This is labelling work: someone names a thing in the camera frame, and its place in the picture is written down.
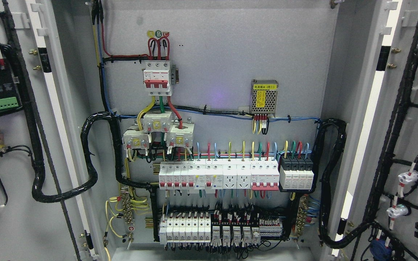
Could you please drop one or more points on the grey cabinet door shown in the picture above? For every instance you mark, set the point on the grey cabinet door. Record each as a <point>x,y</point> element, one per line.
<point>372,85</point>
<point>29,230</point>

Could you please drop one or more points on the white current transformer cluster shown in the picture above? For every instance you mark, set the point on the white current transformer cluster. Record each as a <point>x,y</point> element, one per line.
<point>157,127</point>

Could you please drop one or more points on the white socket and breaker row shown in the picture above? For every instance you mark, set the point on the white socket and breaker row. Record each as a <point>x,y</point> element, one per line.
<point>220,174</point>

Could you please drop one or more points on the metal mesh power supply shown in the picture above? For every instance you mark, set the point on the metal mesh power supply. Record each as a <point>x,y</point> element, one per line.
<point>263,96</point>

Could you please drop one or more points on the red white main breaker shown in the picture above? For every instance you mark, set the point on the red white main breaker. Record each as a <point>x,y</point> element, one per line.
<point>158,78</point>

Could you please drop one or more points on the black surge protector block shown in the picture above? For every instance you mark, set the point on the black surge protector block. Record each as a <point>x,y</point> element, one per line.
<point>296,175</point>

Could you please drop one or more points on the white lower breaker row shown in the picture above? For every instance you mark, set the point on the white lower breaker row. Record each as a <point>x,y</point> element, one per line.
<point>185,228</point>

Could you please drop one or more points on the lower relay terminal row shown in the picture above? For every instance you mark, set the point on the lower relay terminal row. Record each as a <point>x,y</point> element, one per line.
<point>243,228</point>

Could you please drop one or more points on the brass ground terminal bar left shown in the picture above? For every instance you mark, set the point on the brass ground terminal bar left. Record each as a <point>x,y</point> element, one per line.
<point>127,213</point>

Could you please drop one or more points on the brass terminal bar right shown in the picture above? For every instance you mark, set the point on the brass terminal bar right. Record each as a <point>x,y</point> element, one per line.
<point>301,216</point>

